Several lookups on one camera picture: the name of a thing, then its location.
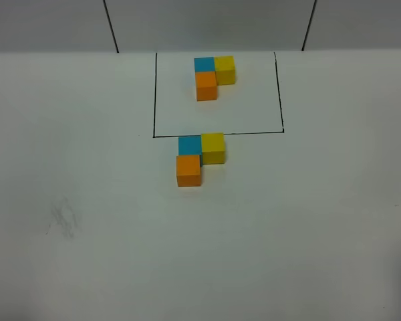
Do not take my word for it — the template orange cube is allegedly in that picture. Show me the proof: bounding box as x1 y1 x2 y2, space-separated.
195 72 218 102

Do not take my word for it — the template yellow cube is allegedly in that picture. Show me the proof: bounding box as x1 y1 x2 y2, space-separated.
214 56 236 86

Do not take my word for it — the template blue cube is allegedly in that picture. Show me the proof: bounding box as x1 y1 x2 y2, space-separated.
194 57 215 73

